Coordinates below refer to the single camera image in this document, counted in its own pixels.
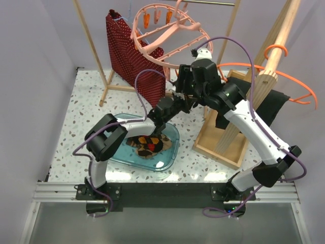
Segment pink round clip hanger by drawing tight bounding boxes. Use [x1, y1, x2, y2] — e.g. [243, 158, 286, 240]
[130, 1, 210, 77]

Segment black multicolour argyle sock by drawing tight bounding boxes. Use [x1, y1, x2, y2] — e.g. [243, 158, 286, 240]
[132, 136, 164, 159]

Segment beige brown argyle sock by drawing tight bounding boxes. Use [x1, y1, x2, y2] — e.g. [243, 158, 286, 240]
[149, 134, 172, 153]

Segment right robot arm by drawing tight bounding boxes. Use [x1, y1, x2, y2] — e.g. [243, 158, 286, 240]
[175, 58, 301, 200]

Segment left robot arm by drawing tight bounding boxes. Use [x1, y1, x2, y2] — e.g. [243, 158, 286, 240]
[77, 97, 191, 200]

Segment light blue hanger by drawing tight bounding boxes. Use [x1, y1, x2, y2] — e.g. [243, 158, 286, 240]
[114, 0, 150, 44]

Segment orange plastic hanger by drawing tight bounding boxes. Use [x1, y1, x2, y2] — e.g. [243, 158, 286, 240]
[217, 44, 318, 110]

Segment red polka dot garment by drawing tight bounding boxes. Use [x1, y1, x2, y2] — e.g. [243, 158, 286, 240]
[106, 9, 166, 107]

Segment wooden clothes rack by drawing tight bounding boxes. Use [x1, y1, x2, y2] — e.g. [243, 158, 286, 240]
[74, 1, 301, 169]

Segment black garment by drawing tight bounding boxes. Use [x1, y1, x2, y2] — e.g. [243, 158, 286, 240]
[205, 77, 289, 129]

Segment blue transparent plastic basin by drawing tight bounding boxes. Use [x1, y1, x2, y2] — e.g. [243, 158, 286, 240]
[111, 113, 179, 172]

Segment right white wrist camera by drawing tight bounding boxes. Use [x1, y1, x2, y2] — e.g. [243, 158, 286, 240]
[191, 48, 212, 60]

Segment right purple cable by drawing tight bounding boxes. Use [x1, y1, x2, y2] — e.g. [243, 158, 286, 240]
[191, 37, 308, 218]

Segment purple cable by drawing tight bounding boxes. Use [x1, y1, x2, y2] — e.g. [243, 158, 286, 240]
[191, 37, 308, 218]
[73, 69, 166, 218]

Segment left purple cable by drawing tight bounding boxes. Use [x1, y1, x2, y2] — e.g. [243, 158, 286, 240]
[73, 69, 166, 218]

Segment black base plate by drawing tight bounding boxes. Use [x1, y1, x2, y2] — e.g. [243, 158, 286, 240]
[74, 181, 254, 214]

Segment aluminium rail frame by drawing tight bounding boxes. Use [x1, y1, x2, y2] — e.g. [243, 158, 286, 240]
[19, 165, 303, 244]

